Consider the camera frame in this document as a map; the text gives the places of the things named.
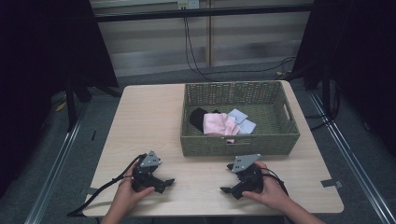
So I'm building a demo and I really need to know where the person's right hand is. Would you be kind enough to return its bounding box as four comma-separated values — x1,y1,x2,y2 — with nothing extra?
241,161,291,213

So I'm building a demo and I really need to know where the white wall outlet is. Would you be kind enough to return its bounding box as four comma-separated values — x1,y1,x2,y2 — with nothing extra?
177,0,201,10

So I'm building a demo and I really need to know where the black curtain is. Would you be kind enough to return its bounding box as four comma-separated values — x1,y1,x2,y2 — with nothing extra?
0,0,120,199
291,0,396,158

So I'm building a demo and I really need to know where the black metal stand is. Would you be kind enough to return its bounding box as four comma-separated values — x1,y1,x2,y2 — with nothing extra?
64,76,93,133
320,69,333,117

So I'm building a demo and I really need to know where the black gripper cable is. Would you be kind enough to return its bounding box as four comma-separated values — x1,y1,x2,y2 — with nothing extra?
66,153,148,217
261,167,290,198

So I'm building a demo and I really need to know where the metal floor rail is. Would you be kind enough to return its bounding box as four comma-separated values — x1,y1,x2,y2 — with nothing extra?
23,104,90,224
307,89,396,224

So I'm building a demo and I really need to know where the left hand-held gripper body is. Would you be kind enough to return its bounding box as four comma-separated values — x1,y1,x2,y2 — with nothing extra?
131,149,167,192

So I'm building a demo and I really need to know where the light blue cloth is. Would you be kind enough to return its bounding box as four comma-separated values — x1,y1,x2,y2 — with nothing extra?
236,119,258,135
227,107,249,125

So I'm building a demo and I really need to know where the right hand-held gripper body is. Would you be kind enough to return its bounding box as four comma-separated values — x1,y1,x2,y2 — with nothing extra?
226,153,265,200

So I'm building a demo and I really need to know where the black wall cable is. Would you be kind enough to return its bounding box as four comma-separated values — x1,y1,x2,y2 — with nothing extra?
182,16,297,83

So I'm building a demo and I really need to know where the black cloth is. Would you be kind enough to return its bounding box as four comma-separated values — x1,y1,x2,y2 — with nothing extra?
189,106,222,133

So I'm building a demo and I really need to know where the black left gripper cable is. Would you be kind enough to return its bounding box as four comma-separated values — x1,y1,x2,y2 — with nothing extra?
66,153,148,217

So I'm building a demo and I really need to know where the green woven basket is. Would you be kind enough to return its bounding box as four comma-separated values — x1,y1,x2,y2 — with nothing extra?
179,80,301,158

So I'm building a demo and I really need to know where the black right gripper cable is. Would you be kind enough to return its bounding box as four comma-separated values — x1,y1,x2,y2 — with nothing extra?
261,167,290,198

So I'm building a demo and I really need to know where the grey tape strip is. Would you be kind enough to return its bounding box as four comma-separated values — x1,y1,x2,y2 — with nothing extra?
78,187,99,196
320,178,345,189

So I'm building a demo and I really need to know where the black floor cable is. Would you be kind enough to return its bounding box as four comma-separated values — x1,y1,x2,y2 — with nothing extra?
304,85,342,133

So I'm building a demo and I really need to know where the pink cloth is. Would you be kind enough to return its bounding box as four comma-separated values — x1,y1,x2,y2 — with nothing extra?
202,112,241,145

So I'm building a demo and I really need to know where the person's left hand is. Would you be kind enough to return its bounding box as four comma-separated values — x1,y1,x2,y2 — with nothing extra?
113,161,156,216

